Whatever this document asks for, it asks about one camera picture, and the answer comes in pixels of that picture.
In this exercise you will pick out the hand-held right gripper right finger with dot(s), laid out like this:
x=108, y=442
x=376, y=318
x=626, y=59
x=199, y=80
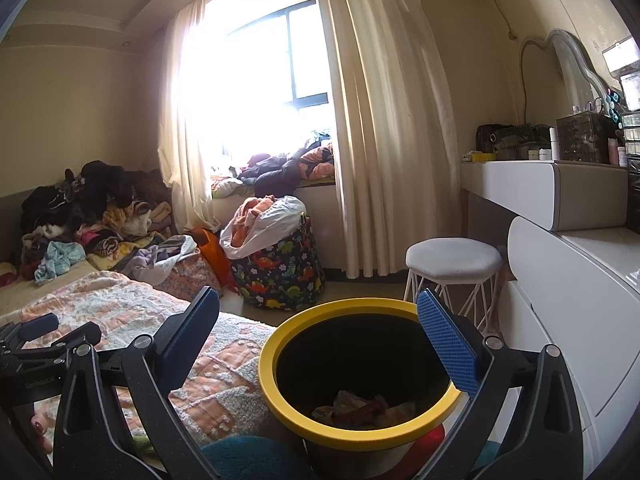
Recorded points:
x=450, y=342

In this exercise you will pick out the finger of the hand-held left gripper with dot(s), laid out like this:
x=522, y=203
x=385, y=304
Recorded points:
x=70, y=337
x=35, y=327

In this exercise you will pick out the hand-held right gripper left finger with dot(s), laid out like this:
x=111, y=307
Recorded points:
x=187, y=325

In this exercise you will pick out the white plastic bag red print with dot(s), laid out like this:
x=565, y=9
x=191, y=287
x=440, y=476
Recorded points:
x=400, y=410

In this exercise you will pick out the yellow rimmed black trash bin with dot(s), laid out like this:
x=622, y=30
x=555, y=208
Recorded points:
x=350, y=350

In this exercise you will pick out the red pink packet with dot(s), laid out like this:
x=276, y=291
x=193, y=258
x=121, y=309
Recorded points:
x=360, y=407

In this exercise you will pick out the person's left hand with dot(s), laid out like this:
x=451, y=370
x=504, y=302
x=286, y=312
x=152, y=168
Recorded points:
x=42, y=432

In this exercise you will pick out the beige bed sheet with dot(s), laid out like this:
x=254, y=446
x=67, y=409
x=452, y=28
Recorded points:
x=75, y=290

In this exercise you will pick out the orange white quilted blanket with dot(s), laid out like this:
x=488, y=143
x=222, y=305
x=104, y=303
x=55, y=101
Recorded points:
x=225, y=355

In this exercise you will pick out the red pink cloth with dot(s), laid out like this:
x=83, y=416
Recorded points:
x=7, y=275

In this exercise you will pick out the light blue cloth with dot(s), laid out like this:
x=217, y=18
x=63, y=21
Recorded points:
x=57, y=260

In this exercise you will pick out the orange bag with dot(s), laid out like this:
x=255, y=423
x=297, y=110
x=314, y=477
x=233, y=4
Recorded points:
x=212, y=255

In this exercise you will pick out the grey bed headboard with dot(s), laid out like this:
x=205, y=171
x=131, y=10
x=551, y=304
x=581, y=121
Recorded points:
x=10, y=230

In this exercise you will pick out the red round object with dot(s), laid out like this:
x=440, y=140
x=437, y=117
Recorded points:
x=430, y=442

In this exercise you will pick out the dinosaur print fabric basket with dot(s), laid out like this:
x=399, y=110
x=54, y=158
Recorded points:
x=285, y=275

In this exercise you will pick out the white drawer cabinet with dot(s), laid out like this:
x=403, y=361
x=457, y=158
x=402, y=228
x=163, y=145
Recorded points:
x=560, y=300

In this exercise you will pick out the orange clothes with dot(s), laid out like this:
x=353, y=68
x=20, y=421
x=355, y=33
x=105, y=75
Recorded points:
x=252, y=217

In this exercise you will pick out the pile of mixed clothes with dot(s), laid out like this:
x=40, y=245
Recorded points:
x=100, y=200

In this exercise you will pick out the large white plastic bag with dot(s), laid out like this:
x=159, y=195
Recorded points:
x=285, y=215

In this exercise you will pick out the narrow cream curtain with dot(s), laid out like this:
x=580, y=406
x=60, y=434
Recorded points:
x=185, y=160

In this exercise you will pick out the white vanity desk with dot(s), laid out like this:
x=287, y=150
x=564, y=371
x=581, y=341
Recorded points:
x=525, y=185

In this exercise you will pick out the dark puffer jacket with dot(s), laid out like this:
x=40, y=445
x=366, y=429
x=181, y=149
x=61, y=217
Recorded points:
x=275, y=170

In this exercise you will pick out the yellow flat box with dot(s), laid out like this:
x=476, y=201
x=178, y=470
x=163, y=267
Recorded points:
x=480, y=157

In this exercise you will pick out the dark camouflage bag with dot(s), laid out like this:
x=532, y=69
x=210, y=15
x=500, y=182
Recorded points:
x=505, y=140

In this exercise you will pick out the orange dark patterned quilt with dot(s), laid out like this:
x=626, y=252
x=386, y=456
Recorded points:
x=320, y=157

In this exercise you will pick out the wide cream curtain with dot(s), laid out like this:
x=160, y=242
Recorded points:
x=390, y=135

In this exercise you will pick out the white tube bottle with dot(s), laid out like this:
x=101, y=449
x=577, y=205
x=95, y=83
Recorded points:
x=554, y=142

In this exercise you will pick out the dark clear organizer box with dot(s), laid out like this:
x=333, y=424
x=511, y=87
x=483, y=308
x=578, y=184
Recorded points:
x=582, y=137

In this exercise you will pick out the wavy framed mirror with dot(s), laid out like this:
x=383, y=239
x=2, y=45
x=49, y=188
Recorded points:
x=575, y=70

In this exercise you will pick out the dark framed window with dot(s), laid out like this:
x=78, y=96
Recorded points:
x=310, y=50

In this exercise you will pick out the clear cosmetic drawer organizer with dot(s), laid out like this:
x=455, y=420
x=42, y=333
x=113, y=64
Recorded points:
x=627, y=90

